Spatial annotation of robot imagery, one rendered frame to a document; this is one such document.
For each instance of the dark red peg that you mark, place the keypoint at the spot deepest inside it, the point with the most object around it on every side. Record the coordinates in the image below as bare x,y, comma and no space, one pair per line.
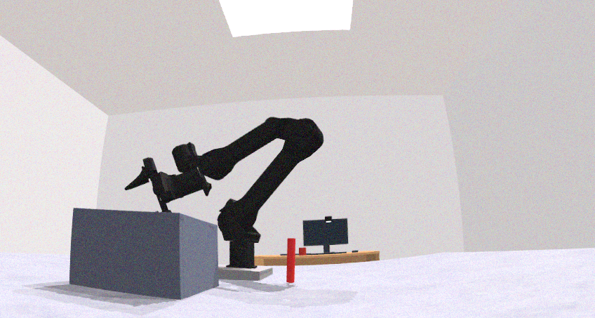
290,272

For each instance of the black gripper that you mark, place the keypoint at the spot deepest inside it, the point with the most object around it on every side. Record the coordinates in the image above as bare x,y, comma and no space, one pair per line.
150,169

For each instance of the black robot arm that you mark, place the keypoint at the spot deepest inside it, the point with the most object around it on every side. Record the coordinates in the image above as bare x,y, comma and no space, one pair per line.
302,138

